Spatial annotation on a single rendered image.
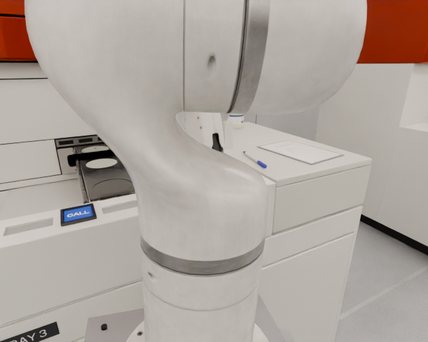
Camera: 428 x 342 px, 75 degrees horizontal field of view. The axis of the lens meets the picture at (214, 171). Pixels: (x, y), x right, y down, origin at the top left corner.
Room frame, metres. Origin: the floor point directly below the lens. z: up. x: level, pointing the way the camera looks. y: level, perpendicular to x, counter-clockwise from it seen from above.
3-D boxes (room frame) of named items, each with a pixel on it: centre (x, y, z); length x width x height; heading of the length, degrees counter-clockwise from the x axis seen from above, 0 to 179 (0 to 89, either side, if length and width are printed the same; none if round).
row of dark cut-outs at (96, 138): (1.04, 0.35, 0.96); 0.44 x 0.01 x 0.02; 118
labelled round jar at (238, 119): (1.18, -0.09, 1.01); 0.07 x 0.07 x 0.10
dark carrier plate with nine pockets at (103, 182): (0.86, 0.24, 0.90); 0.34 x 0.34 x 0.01; 28
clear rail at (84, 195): (0.77, 0.39, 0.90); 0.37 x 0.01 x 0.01; 28
